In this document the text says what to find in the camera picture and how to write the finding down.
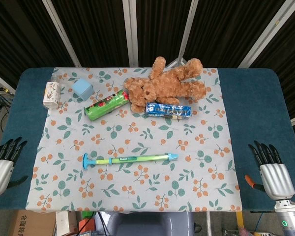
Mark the brown teddy bear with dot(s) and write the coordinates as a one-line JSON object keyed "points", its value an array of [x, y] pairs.
{"points": [[169, 84]]}

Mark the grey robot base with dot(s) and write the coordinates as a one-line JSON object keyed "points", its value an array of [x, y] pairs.
{"points": [[150, 225]]}

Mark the white partition frame post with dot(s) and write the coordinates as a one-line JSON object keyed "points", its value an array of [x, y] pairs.
{"points": [[265, 32], [61, 32], [188, 27], [130, 32]]}

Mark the green blue toy syringe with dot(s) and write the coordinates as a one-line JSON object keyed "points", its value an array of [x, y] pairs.
{"points": [[127, 160]]}

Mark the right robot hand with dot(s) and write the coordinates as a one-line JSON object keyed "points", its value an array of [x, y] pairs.
{"points": [[276, 179]]}

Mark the blue cookie box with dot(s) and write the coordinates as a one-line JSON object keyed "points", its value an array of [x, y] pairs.
{"points": [[167, 111]]}

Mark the cardboard box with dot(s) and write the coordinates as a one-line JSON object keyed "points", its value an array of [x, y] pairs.
{"points": [[29, 222]]}

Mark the floral tablecloth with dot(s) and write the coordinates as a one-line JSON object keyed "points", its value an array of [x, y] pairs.
{"points": [[147, 186]]}

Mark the green chips can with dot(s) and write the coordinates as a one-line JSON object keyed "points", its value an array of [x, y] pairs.
{"points": [[105, 104]]}

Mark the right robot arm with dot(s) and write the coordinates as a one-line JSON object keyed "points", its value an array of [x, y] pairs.
{"points": [[288, 218]]}

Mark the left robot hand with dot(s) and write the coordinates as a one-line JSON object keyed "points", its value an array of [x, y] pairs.
{"points": [[1, 174]]}

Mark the teal table cover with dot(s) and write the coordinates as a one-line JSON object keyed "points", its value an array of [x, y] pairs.
{"points": [[255, 103]]}

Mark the light blue cube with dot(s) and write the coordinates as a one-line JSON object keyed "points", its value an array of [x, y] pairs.
{"points": [[82, 88]]}

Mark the clear plastic bottle with label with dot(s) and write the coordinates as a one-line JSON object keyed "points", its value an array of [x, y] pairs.
{"points": [[51, 94]]}

